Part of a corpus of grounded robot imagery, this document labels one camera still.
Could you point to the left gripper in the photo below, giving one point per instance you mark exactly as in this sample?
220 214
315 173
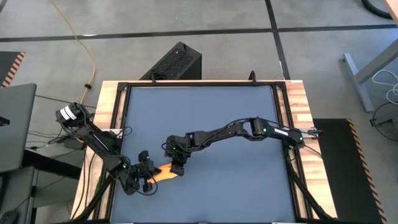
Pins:
130 177

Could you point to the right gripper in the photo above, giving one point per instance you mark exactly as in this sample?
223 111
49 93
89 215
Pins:
175 146

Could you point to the orange towel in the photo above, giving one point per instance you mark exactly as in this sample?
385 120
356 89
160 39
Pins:
164 174

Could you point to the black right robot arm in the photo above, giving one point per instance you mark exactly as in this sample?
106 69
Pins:
273 132

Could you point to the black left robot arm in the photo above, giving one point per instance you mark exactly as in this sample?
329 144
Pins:
93 137

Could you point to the blue-grey table mat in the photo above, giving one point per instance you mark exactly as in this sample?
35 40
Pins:
242 186

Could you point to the small grey box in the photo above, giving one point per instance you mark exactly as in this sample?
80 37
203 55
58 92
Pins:
74 143

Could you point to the black desk base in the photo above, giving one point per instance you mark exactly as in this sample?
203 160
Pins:
53 163

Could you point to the black computer tower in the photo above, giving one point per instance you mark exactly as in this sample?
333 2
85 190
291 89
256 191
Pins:
177 62

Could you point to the grey cabinet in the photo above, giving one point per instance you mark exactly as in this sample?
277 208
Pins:
18 193

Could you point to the black computer mouse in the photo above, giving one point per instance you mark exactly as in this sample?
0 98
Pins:
8 217

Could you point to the black hazard-striped floor mat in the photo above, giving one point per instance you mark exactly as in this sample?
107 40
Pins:
7 65
342 174

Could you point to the grey desk leg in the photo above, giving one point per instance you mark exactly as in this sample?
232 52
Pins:
357 81

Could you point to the light wooden desk top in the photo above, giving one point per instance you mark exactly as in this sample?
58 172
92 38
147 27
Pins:
392 7

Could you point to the black metal table frame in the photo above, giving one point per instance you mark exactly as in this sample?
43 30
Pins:
202 83

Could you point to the silver mounting bracket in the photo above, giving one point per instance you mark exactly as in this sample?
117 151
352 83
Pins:
312 132

